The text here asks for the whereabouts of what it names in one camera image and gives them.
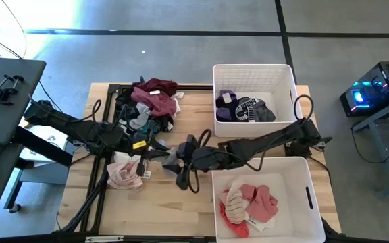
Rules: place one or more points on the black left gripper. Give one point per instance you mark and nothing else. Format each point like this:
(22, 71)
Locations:
(130, 143)

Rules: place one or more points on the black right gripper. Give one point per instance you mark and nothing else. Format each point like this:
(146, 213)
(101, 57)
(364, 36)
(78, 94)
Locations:
(204, 158)

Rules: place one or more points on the light grey cloth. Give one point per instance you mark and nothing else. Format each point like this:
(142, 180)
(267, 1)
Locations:
(171, 157)

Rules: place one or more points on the pale pink garment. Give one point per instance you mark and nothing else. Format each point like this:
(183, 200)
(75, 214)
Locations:
(123, 175)

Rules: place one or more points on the large black garment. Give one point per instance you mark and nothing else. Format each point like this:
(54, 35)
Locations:
(127, 101)

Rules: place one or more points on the white cloth with label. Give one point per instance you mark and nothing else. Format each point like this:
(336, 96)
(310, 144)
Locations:
(179, 95)

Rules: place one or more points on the small white cloth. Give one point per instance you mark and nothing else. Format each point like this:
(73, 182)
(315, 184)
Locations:
(226, 196)

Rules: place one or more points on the purple fleece cloth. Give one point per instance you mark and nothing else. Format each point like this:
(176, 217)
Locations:
(223, 116)

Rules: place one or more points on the striped beige garment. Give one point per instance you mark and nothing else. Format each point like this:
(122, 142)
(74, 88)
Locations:
(236, 206)

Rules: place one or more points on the salmon pink garment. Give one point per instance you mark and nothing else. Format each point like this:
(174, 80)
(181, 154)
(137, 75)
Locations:
(248, 192)

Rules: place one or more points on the purple garment with tag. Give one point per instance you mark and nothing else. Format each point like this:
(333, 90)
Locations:
(234, 101)

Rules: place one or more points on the dark clothes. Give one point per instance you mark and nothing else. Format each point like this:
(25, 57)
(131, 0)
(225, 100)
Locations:
(248, 109)

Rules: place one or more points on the white plastic laundry basket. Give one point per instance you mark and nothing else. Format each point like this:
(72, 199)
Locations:
(248, 77)
(299, 222)

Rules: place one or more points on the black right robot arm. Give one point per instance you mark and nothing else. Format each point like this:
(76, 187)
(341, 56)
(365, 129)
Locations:
(265, 145)

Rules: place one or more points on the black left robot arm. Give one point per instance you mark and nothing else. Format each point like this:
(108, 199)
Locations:
(79, 130)

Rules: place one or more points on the pile of mixed clothes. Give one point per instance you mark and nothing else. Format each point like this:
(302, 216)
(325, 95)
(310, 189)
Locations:
(198, 87)

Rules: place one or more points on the grey garment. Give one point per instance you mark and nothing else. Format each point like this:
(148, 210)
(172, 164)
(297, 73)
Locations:
(142, 114)

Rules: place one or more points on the dark maroon garment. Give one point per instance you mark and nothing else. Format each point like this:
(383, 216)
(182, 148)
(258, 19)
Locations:
(159, 85)

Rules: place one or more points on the white cardboard box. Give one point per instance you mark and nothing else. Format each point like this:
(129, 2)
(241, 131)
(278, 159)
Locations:
(49, 138)

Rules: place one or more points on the caster wheel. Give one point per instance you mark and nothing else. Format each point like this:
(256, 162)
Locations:
(15, 208)

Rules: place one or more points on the black clamp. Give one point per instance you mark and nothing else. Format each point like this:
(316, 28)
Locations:
(3, 92)

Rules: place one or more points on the grey metal stand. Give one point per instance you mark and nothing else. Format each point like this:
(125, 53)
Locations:
(383, 113)

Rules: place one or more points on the silver camera bracket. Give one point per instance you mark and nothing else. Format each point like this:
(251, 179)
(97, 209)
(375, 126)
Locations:
(103, 239)

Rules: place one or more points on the black desk leg frame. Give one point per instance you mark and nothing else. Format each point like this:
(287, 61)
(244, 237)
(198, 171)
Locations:
(39, 145)

